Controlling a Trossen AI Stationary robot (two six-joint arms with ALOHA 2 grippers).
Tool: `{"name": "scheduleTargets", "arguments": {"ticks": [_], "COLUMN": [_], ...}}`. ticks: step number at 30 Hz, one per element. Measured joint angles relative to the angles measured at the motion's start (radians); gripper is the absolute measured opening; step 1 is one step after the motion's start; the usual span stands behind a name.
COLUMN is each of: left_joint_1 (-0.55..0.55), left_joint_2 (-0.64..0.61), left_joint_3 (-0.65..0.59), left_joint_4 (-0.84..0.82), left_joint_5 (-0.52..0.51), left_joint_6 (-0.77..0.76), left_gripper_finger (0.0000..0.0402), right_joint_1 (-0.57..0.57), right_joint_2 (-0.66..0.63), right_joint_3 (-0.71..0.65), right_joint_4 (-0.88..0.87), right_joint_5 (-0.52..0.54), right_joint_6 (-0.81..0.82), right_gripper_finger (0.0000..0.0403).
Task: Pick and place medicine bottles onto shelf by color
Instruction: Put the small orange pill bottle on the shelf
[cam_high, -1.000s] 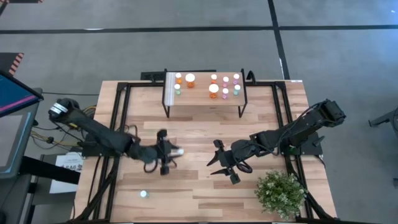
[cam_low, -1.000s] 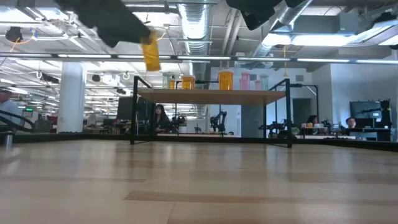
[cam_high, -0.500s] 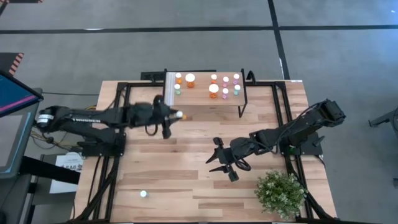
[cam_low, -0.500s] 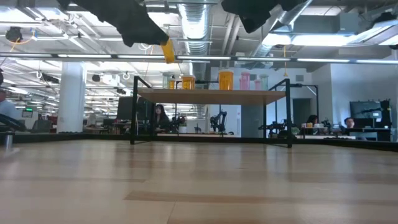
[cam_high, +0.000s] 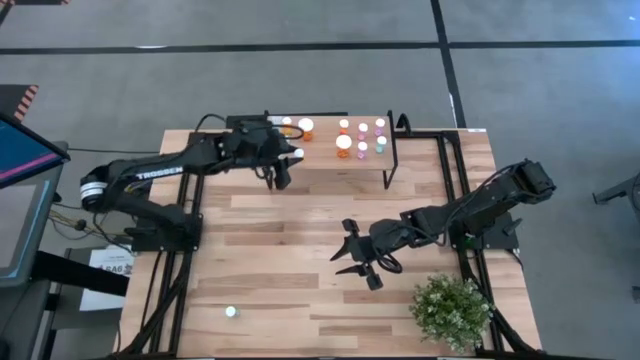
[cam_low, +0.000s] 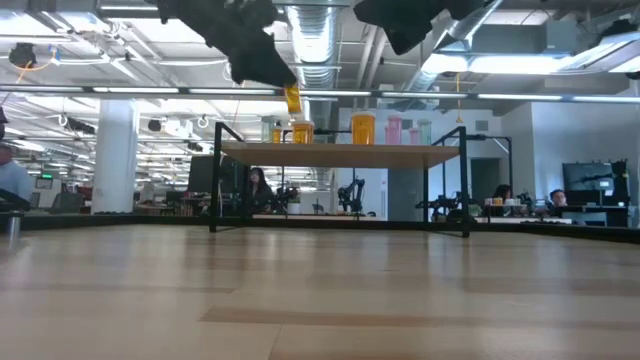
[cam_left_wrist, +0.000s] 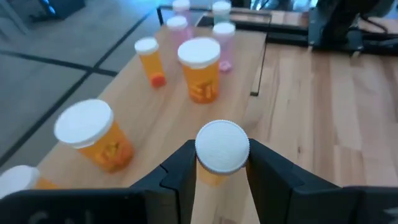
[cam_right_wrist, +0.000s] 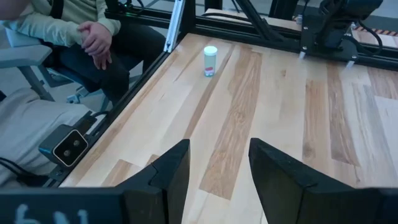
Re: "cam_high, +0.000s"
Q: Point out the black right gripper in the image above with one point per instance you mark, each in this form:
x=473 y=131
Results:
x=380 y=237

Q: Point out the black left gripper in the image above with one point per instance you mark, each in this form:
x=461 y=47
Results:
x=252 y=145

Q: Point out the orange bottle with yellow pills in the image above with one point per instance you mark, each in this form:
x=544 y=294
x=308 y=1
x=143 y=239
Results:
x=299 y=153

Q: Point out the small orange pill bottle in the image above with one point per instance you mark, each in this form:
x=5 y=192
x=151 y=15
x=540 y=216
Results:
x=286 y=121

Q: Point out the wide orange bottle with rolls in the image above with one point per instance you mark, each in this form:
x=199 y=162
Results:
x=343 y=142

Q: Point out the orange bottle with red pills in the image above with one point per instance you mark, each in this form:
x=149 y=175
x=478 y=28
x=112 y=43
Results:
x=343 y=123

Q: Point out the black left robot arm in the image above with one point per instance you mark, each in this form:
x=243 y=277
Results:
x=160 y=172

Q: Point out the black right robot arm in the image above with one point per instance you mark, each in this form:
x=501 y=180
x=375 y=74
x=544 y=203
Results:
x=490 y=205

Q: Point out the wooden shelf black legs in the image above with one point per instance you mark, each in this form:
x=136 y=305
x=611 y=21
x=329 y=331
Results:
x=320 y=161

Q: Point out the black power strip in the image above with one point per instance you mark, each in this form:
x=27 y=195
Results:
x=232 y=120

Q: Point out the artificial green plant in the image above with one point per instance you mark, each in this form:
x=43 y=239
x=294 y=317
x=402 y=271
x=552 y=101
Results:
x=450 y=312

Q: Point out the white label sticker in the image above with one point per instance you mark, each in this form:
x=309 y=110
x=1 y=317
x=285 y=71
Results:
x=476 y=130

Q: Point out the white printed paper sheet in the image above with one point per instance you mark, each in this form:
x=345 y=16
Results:
x=107 y=262

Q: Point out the black support beam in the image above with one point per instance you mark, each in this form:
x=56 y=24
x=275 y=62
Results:
x=80 y=274

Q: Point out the tilted computer monitor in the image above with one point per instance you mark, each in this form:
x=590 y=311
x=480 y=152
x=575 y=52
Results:
x=25 y=150

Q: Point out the black orange striped mat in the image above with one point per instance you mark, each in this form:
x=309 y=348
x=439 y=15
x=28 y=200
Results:
x=26 y=102
x=40 y=2

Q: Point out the grey chair base leg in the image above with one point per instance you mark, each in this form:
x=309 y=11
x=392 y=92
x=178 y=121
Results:
x=617 y=191

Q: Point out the black metal rail frame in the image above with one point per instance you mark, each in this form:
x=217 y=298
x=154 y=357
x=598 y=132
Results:
x=205 y=133
x=425 y=134

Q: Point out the black curved bracket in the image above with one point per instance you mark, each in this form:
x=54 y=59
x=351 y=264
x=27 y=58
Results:
x=403 y=120

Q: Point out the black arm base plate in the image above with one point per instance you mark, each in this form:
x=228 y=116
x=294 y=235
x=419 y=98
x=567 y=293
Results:
x=165 y=244
x=500 y=239

